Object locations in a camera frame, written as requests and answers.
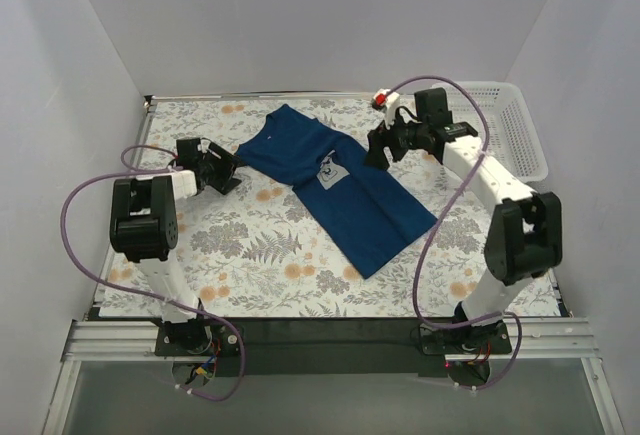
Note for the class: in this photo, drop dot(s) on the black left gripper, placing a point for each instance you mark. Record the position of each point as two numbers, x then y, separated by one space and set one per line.
218 168

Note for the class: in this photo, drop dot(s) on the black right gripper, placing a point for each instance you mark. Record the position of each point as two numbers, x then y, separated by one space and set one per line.
388 136

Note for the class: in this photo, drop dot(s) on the blue printed t shirt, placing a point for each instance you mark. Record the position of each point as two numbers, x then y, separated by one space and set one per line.
366 212

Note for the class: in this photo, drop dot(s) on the white plastic basket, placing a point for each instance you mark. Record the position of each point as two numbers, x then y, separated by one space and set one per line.
513 139

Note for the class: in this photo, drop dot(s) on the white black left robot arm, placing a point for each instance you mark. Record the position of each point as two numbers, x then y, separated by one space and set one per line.
144 228

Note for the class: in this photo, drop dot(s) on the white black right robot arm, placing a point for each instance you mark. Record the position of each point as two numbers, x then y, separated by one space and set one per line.
524 240

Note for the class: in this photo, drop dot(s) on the floral patterned table mat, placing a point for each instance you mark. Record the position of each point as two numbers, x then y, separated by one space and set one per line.
258 252

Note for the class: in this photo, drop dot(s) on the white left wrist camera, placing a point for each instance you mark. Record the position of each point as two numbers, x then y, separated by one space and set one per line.
207 146

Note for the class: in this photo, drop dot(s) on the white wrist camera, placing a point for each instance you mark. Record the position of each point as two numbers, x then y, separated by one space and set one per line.
387 102
207 146

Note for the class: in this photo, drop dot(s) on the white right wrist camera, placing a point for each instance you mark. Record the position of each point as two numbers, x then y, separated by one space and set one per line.
387 102

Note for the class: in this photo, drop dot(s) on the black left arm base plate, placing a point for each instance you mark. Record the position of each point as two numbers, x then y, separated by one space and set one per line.
225 340

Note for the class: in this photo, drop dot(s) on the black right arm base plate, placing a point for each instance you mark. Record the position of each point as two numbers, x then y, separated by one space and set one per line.
465 341

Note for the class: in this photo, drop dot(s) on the aluminium frame rail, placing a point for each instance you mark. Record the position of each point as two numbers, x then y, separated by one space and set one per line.
553 338

